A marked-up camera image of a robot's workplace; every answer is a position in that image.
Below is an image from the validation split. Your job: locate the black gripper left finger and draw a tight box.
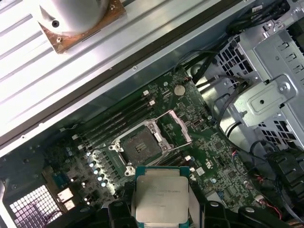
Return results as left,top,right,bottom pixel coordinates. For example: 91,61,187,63
45,181,136,228

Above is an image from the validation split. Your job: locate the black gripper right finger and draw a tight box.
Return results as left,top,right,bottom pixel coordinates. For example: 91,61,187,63
189,180,283,228

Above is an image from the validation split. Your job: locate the silver CPU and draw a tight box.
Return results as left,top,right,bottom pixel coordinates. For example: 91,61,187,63
131,165,191,225

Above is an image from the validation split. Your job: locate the metal socket cover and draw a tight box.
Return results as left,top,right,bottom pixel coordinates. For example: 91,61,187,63
155,110,193,146

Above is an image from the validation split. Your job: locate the CPU socket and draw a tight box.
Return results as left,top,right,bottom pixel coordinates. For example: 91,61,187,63
108,117,175,178

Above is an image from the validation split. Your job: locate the green motherboard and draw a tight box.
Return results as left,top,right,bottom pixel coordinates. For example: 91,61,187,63
42,71,281,228

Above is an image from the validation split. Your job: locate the black RAM slot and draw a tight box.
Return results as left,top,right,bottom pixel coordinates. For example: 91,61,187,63
72,90,149,141
79,100,156,150
82,104,159,155
76,95,152,145

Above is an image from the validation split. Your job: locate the silver metal drive cage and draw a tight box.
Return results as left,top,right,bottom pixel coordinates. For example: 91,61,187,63
213,23,304,152

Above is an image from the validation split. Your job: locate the black PC case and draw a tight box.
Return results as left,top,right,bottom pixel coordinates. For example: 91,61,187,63
0,0,304,228

